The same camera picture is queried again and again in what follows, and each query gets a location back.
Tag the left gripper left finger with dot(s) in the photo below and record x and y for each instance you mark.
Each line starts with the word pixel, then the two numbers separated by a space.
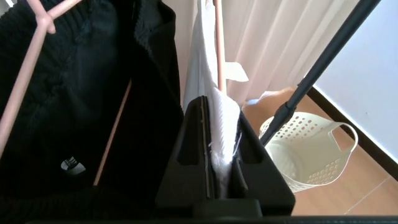
pixel 186 183

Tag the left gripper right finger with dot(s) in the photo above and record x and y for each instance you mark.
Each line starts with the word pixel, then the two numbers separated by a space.
pixel 264 183

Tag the white garment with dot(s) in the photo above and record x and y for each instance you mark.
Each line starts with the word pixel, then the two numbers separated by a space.
pixel 222 124

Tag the black shorts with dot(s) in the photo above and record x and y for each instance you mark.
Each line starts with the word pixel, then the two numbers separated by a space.
pixel 77 109

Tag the pink clothes hanger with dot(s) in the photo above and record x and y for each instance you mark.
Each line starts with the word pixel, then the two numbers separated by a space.
pixel 219 46
pixel 25 71

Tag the white laundry basket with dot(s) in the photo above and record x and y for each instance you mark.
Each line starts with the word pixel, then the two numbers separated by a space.
pixel 311 155

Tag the black clothes rack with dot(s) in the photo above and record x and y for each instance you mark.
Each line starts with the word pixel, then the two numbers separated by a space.
pixel 326 56

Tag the beige curtain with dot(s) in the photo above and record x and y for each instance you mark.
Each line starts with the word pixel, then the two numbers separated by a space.
pixel 280 40

